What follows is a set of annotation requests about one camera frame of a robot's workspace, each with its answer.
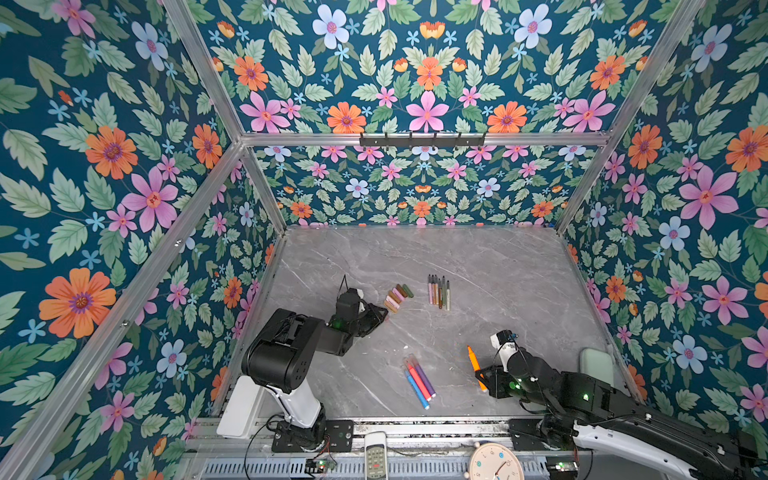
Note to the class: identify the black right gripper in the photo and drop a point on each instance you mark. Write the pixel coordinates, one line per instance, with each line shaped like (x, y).
(492, 383)

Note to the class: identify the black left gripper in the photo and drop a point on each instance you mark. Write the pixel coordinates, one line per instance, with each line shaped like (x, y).
(381, 314)

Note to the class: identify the pale pink pen cap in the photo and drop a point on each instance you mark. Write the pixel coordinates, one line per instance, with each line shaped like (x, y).
(392, 302)

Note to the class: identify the orange highlighter pen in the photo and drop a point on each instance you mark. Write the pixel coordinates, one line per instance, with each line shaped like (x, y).
(475, 366)

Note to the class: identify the orange pen brown cap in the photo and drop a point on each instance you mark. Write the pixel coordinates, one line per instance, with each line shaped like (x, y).
(434, 291)

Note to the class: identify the purple marker pen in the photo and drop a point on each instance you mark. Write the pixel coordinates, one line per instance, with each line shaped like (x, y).
(424, 378)

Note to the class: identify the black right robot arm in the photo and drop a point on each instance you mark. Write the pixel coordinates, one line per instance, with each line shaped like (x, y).
(583, 412)

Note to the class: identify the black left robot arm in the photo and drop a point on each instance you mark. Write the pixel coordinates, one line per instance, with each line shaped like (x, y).
(280, 356)

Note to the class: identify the pink marker pen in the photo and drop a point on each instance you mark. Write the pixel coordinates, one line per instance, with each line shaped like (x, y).
(419, 382)

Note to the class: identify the blue marker pen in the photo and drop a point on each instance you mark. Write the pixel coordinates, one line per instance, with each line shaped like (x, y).
(414, 385)

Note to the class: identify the pale green adapter box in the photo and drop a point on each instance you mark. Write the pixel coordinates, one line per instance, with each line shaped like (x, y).
(597, 364)

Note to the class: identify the round pink clock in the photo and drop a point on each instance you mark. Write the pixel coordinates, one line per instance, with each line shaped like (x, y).
(493, 461)

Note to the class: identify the right small circuit board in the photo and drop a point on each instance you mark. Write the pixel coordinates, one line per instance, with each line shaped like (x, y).
(562, 469)

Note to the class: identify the small circuit board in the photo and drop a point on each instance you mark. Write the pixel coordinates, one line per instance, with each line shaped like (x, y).
(315, 467)
(562, 469)

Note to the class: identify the white remote control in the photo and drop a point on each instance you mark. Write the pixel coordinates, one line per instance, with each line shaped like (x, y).
(376, 456)

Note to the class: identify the left small circuit board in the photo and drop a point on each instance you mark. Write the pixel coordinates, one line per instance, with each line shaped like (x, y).
(315, 467)

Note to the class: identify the white power adapter box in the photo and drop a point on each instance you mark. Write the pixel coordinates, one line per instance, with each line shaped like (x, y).
(242, 409)

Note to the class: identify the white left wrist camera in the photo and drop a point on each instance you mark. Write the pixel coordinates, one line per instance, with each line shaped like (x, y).
(358, 296)

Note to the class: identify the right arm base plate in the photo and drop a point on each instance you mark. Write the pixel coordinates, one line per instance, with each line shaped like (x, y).
(525, 433)

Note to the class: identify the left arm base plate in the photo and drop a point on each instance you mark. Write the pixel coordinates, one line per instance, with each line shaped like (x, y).
(339, 435)

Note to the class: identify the black hook rail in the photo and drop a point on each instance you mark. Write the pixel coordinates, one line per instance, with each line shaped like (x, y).
(407, 140)

